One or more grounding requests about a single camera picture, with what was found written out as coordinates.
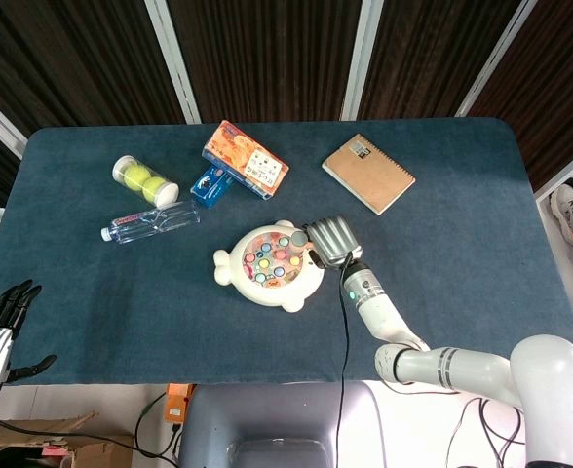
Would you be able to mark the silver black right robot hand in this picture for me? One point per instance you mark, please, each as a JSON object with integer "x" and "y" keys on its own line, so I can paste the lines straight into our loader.
{"x": 332, "y": 239}

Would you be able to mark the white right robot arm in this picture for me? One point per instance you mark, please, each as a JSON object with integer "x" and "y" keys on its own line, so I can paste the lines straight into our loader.
{"x": 462, "y": 363}

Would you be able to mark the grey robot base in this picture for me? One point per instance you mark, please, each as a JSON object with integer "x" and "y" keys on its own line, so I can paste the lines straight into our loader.
{"x": 267, "y": 419}

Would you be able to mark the cream fish-shaped whack-a-mole toy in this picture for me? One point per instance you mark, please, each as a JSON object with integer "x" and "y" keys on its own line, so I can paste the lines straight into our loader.
{"x": 267, "y": 273}

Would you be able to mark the brown spiral notebook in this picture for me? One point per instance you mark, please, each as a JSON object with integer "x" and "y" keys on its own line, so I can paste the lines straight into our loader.
{"x": 368, "y": 173}

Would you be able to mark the orange snack box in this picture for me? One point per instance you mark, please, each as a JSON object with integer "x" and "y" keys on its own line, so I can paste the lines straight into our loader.
{"x": 245, "y": 158}

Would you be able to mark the small blue box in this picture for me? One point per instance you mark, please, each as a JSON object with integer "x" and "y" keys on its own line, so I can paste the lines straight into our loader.
{"x": 211, "y": 187}

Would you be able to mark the dark blue table cloth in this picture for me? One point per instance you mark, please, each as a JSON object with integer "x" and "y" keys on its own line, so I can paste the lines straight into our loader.
{"x": 121, "y": 302}

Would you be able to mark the brown cardboard box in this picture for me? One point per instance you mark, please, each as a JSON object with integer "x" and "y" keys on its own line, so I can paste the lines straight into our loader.
{"x": 96, "y": 451}

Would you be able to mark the clear plastic water bottle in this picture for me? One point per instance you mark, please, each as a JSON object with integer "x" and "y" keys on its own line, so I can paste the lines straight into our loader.
{"x": 150, "y": 223}

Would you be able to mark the yellow-green tennis ball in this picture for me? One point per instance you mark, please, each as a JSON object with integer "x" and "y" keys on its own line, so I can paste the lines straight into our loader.
{"x": 137, "y": 176}
{"x": 154, "y": 188}

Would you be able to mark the orange device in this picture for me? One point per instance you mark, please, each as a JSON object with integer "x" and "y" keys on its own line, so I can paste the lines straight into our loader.
{"x": 177, "y": 402}

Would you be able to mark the clear tennis ball tube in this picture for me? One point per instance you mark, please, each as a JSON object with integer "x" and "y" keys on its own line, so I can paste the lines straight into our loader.
{"x": 145, "y": 179}

